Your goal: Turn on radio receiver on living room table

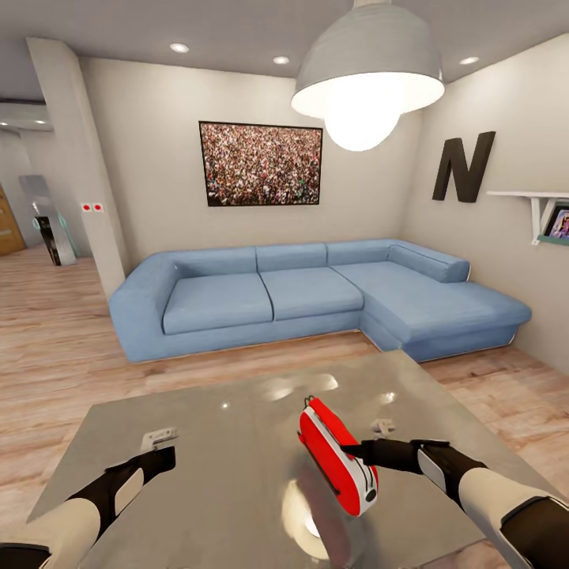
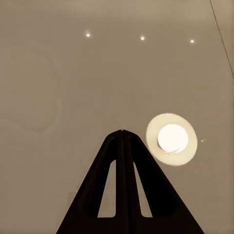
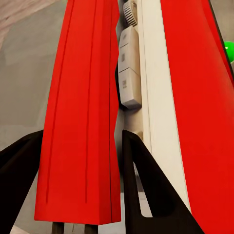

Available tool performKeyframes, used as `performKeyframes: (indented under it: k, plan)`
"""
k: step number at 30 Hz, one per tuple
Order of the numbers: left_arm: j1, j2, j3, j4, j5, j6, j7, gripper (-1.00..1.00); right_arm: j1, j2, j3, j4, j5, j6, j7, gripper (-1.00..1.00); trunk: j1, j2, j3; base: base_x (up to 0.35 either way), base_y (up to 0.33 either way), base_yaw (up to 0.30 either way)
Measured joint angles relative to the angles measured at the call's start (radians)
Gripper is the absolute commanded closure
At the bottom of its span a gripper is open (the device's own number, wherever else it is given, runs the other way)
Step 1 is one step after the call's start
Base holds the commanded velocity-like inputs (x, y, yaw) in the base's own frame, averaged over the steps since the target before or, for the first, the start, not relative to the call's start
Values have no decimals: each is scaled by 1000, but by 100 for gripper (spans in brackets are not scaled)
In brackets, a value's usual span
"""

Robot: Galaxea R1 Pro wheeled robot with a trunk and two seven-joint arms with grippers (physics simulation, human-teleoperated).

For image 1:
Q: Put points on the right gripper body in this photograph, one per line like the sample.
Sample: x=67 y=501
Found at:
x=381 y=452

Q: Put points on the coffee table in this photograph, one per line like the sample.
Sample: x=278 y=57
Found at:
x=246 y=493

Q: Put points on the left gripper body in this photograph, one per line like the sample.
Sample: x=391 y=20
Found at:
x=161 y=460

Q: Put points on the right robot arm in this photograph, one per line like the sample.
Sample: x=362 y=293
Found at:
x=529 y=527

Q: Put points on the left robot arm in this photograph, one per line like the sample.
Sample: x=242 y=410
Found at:
x=62 y=537

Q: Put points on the radio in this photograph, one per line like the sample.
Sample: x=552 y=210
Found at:
x=322 y=432

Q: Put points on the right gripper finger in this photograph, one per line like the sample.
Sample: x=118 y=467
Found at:
x=354 y=450

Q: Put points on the shelf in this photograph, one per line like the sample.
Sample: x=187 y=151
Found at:
x=540 y=224

